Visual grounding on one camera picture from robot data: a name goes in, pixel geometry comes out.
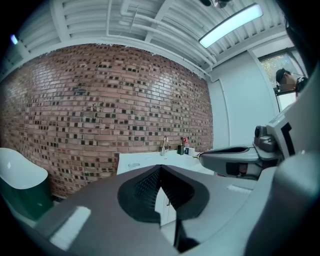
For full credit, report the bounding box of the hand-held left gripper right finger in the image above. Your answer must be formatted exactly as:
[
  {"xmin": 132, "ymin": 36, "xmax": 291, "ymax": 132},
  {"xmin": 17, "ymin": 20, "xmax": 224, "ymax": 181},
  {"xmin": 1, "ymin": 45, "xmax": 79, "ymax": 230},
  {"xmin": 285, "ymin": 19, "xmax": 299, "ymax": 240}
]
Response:
[{"xmin": 159, "ymin": 164, "xmax": 210, "ymax": 252}]

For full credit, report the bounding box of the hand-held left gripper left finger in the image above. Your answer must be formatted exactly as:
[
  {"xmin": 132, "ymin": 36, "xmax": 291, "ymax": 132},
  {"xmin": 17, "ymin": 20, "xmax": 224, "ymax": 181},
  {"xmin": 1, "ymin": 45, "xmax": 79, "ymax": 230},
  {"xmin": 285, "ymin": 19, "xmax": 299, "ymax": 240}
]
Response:
[{"xmin": 117, "ymin": 164, "xmax": 163, "ymax": 224}]

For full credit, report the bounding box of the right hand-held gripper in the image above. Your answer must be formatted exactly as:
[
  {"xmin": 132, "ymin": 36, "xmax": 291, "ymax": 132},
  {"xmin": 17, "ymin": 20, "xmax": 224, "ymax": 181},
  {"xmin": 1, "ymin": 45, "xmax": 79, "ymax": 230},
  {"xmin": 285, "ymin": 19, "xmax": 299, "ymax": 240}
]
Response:
[{"xmin": 199, "ymin": 64, "xmax": 320, "ymax": 180}]

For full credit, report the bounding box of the white sink cabinet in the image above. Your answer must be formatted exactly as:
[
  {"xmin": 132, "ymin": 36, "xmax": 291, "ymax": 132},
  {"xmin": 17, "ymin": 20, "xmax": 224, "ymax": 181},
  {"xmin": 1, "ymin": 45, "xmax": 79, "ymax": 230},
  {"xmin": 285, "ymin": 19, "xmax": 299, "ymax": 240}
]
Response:
[{"xmin": 116, "ymin": 149, "xmax": 219, "ymax": 226}]

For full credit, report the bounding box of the metal faucet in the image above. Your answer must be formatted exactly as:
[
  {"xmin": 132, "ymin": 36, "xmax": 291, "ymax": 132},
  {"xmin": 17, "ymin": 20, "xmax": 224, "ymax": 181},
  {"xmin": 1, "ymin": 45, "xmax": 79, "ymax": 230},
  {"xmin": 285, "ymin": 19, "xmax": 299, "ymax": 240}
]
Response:
[{"xmin": 160, "ymin": 135, "xmax": 171, "ymax": 157}]

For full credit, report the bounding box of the window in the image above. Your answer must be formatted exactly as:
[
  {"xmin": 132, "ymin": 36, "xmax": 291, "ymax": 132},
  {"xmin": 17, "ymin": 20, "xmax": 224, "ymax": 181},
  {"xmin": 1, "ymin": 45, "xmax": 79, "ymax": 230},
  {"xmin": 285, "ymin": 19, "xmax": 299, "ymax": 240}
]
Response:
[{"xmin": 258, "ymin": 49, "xmax": 309, "ymax": 111}]

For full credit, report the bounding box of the black ceiling fixture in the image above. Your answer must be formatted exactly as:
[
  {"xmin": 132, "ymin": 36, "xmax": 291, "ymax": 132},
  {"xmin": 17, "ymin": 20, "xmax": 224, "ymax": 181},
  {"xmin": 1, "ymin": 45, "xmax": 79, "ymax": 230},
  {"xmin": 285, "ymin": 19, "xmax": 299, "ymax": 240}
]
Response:
[{"xmin": 199, "ymin": 0, "xmax": 234, "ymax": 9}]

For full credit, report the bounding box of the white ceiling pipe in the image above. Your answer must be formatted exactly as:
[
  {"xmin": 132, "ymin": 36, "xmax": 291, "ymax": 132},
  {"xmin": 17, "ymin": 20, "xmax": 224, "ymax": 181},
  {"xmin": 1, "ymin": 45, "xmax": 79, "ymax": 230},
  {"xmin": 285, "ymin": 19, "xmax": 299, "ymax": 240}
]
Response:
[{"xmin": 106, "ymin": 0, "xmax": 217, "ymax": 73}]

